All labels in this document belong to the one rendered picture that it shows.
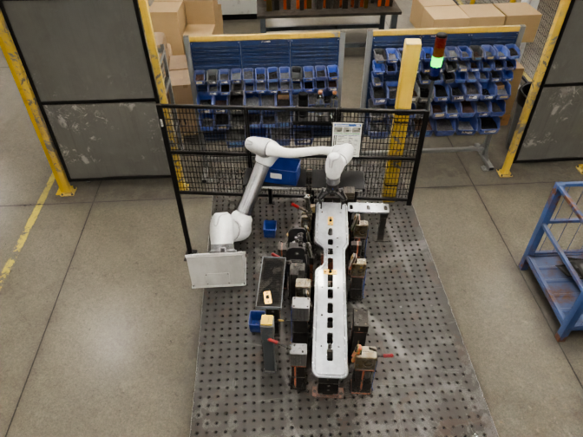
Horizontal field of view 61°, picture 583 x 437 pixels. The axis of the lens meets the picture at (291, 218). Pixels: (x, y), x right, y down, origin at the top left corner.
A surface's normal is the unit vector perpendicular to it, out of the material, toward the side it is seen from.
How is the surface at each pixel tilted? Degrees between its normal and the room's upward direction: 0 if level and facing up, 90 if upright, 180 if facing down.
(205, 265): 90
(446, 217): 0
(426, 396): 0
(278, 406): 0
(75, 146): 90
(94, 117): 88
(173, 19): 90
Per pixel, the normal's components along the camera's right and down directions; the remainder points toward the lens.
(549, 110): 0.11, 0.67
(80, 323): -0.01, -0.74
